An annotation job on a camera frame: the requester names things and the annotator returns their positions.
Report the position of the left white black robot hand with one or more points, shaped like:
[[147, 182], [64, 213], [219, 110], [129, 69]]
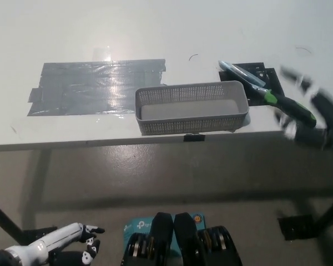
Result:
[[63, 235]]

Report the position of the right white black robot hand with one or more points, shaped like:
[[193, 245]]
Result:
[[331, 119]]

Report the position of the black robot body blocks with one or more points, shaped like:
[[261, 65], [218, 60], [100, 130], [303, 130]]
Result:
[[183, 249]]

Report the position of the teal tp-link box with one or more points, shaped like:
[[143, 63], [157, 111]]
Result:
[[138, 225]]

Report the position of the small black tape strip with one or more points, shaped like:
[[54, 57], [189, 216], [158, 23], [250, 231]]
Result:
[[194, 137]]

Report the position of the grey perforated plastic basket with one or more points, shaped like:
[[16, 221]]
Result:
[[183, 110]]

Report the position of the grey duct tape patch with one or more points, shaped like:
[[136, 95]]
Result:
[[86, 88]]

